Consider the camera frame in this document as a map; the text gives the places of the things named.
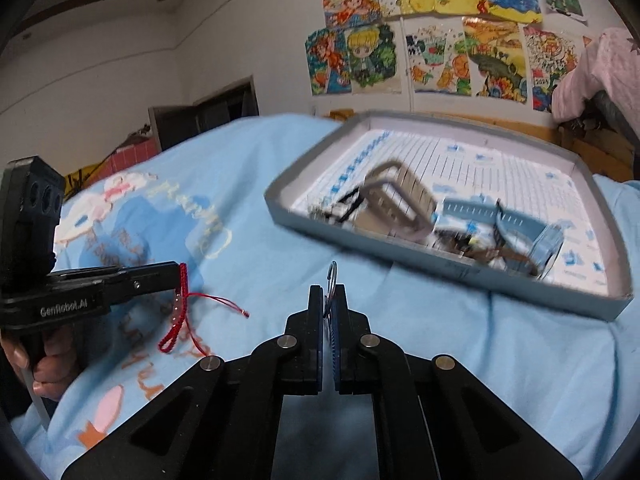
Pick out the red string bracelet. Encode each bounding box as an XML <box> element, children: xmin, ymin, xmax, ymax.
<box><xmin>156</xmin><ymin>261</ymin><xmax>252</xmax><ymax>359</ymax></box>

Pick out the orange landscape drawing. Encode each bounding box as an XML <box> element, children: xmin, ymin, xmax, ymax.
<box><xmin>462</xmin><ymin>18</ymin><xmax>527</xmax><ymax>104</ymax></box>

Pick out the beige plastic hair claw clip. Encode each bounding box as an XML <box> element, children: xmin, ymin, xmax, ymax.
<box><xmin>354</xmin><ymin>159</ymin><xmax>437</xmax><ymax>244</ymax></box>

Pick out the goldfish and cup drawing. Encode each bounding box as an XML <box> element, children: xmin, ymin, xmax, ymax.
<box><xmin>406</xmin><ymin>24</ymin><xmax>472</xmax><ymax>96</ymax></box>

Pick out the person's left hand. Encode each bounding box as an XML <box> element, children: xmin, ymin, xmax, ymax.
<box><xmin>1</xmin><ymin>325</ymin><xmax>78</xmax><ymax>401</ymax></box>

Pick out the orange haired girl drawing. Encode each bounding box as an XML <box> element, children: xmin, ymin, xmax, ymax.
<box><xmin>305</xmin><ymin>28</ymin><xmax>352</xmax><ymax>96</ymax></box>

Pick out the light blue cartoon bed blanket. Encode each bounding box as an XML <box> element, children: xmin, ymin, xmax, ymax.
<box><xmin>12</xmin><ymin>115</ymin><xmax>639</xmax><ymax>479</ymax></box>

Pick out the black elastic hair tie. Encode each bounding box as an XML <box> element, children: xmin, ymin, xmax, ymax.
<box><xmin>328</xmin><ymin>186</ymin><xmax>367</xmax><ymax>226</ymax></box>

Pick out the grey cardboard box lid tray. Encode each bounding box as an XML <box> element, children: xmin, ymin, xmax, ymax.
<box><xmin>265</xmin><ymin>110</ymin><xmax>634</xmax><ymax>322</ymax></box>

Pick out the mermaid drawing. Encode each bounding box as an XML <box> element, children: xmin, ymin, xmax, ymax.
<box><xmin>322</xmin><ymin>0</ymin><xmax>382</xmax><ymax>30</ymax></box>

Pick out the colourful doodle poster drawing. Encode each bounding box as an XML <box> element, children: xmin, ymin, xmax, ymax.
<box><xmin>523</xmin><ymin>25</ymin><xmax>585</xmax><ymax>112</ymax></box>

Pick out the silver twisted hair clip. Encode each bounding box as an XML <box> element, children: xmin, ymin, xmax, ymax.
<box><xmin>435</xmin><ymin>230</ymin><xmax>502</xmax><ymax>264</ymax></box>

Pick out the blond boy drawing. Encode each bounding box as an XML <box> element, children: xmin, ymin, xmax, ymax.
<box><xmin>345</xmin><ymin>24</ymin><xmax>401</xmax><ymax>94</ymax></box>

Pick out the dark doorway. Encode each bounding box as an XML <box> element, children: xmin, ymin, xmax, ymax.
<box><xmin>149</xmin><ymin>76</ymin><xmax>259</xmax><ymax>152</ymax></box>

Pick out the large silver key ring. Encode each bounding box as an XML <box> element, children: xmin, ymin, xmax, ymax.
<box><xmin>322</xmin><ymin>260</ymin><xmax>341</xmax><ymax>319</ymax></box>

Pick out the red checked cloth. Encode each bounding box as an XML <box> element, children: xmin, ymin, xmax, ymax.
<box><xmin>65</xmin><ymin>139</ymin><xmax>160</xmax><ymax>195</ymax></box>

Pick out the pink floral cloth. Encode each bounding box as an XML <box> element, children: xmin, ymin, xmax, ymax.
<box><xmin>551</xmin><ymin>27</ymin><xmax>639</xmax><ymax>132</ymax></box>

